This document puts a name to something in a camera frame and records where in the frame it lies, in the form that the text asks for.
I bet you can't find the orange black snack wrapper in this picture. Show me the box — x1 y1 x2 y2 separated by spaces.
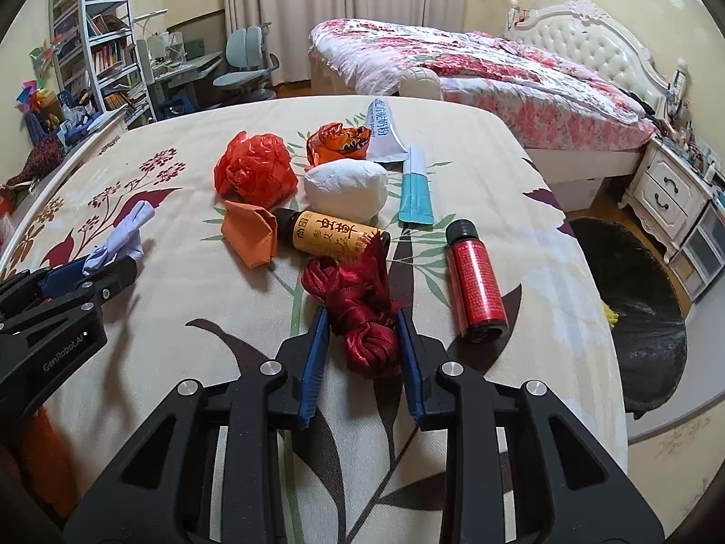
306 123 372 167

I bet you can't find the white plastic drawer unit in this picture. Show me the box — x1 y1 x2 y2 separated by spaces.
670 201 725 302

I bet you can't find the white tufted headboard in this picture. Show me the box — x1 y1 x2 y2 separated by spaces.
505 0 688 112

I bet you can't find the floral pink bed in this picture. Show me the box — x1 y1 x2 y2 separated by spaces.
309 19 655 183

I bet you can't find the red crumpled plastic bag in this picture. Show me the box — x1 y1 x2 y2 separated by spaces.
214 130 299 209

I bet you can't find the dark red satin ribbon bundle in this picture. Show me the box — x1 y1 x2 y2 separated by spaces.
301 233 401 379

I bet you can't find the white bookshelf with books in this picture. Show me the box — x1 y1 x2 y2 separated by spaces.
48 0 156 128

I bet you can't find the grey office chair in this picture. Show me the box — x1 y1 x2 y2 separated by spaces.
213 22 280 106

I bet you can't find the floral beige bed sheet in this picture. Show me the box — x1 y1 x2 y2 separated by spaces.
2 96 627 543

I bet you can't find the white nightstand with drawers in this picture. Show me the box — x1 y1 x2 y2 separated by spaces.
618 138 713 264

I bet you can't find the grey study desk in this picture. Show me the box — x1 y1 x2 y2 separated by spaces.
136 39 222 121

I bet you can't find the red bottle black cap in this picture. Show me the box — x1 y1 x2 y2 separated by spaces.
445 219 509 343

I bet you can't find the yellow foam net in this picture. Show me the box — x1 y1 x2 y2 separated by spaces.
602 302 619 329

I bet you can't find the white blue toothpaste tube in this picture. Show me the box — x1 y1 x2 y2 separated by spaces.
365 98 408 163

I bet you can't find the black lined trash bin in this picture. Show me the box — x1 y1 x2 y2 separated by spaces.
569 216 687 419

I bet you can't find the white paper ball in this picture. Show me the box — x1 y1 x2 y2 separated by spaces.
304 159 388 223

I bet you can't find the white round footboard post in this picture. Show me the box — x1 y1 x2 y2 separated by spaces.
398 68 442 101

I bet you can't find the teal white cream tube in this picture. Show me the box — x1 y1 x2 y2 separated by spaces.
398 146 434 226

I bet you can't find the brown bottle yellow label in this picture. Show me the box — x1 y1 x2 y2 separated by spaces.
273 208 391 262

